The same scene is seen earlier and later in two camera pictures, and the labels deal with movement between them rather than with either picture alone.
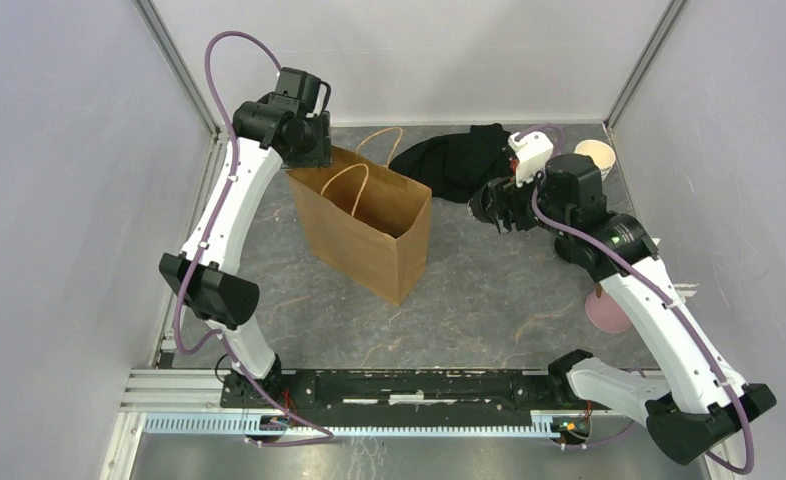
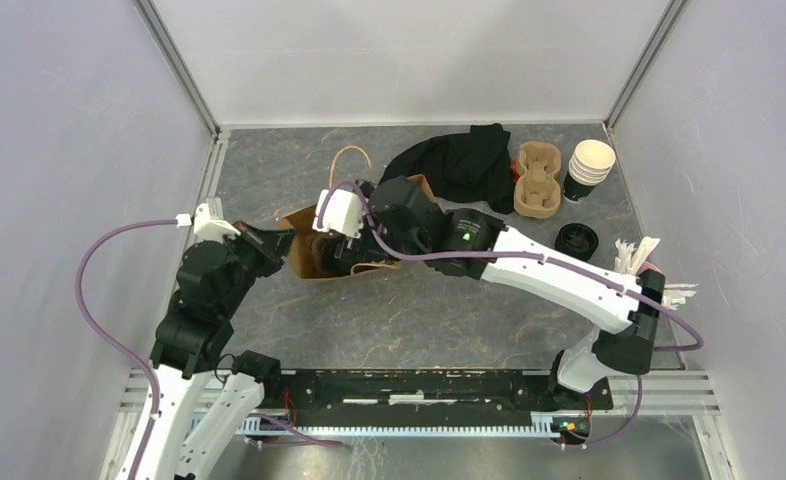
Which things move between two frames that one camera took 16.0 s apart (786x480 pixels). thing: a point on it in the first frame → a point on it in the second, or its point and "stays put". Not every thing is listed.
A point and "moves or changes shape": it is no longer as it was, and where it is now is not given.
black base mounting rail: x=488 y=398 stays put
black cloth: x=456 y=167 stays put
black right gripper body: x=506 y=193 → x=365 y=248
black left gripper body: x=316 y=148 → x=254 y=252
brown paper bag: x=365 y=220 moves or changes shape
